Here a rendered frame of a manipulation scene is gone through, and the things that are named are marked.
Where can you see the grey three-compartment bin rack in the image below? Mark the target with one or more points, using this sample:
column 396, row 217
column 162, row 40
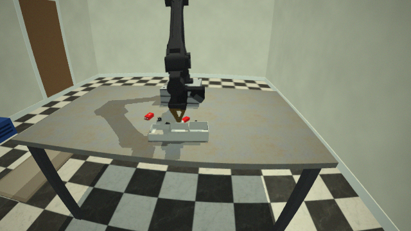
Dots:
column 191, row 131

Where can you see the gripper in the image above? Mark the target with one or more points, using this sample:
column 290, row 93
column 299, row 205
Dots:
column 174, row 107

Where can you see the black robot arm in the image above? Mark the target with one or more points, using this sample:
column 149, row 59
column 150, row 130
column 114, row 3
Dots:
column 176, row 64

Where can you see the red nine-volt battery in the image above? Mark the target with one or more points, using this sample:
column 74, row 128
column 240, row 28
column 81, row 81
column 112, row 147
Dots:
column 149, row 116

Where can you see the red and white eraser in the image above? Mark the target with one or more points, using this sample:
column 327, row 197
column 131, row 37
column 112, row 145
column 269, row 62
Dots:
column 185, row 119

